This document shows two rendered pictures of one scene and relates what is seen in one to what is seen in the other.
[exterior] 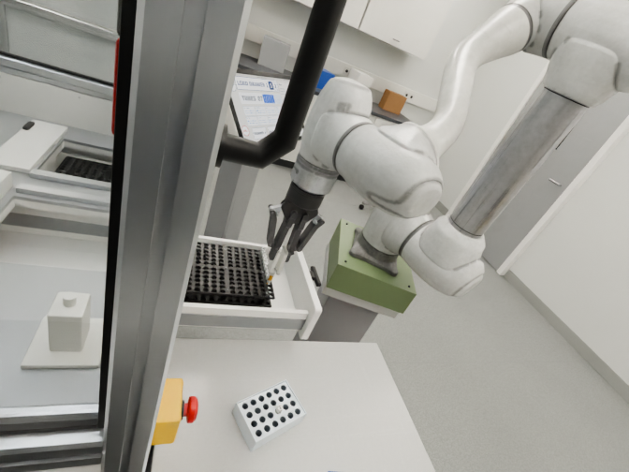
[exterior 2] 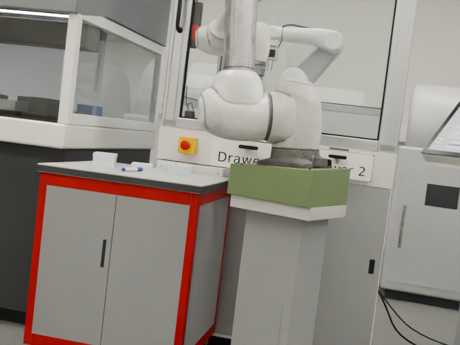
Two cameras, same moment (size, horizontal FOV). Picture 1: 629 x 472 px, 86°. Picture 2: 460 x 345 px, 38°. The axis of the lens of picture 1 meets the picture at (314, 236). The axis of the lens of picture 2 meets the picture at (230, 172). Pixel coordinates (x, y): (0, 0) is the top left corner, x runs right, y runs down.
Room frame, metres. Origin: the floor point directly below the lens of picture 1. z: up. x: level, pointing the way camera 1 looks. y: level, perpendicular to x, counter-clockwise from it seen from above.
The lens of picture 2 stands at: (2.27, -2.01, 0.95)
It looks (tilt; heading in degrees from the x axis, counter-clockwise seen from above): 3 degrees down; 129
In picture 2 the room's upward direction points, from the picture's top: 7 degrees clockwise
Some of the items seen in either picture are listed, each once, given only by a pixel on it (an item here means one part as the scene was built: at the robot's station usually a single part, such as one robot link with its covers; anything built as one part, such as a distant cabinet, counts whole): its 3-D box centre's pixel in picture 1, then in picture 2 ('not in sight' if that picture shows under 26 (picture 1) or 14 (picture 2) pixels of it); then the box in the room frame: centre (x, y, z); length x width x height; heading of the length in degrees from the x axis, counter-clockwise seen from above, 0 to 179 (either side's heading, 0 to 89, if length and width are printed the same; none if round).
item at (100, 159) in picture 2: not in sight; (105, 159); (0.20, -0.27, 0.79); 0.13 x 0.09 x 0.05; 136
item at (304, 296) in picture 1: (298, 283); (249, 155); (0.72, -0.01, 0.87); 0.29 x 0.02 x 0.11; 28
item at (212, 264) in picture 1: (223, 277); not in sight; (0.63, 0.16, 0.87); 0.22 x 0.18 x 0.06; 118
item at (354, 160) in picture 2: not in sight; (337, 164); (0.85, 0.42, 0.87); 0.29 x 0.02 x 0.11; 28
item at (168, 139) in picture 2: not in sight; (286, 155); (0.38, 0.72, 0.87); 1.02 x 0.95 x 0.14; 28
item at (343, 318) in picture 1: (324, 337); (275, 315); (1.07, -0.22, 0.38); 0.30 x 0.30 x 0.76; 8
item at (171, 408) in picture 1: (166, 410); (187, 145); (0.29, 0.10, 0.88); 0.07 x 0.05 x 0.07; 28
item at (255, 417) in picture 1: (270, 412); (179, 169); (0.41, -0.07, 0.78); 0.12 x 0.08 x 0.04; 140
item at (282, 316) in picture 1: (219, 278); not in sight; (0.62, 0.17, 0.86); 0.40 x 0.26 x 0.06; 118
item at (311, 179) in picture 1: (314, 173); (254, 69); (0.64, 0.05, 1.21); 0.09 x 0.09 x 0.06
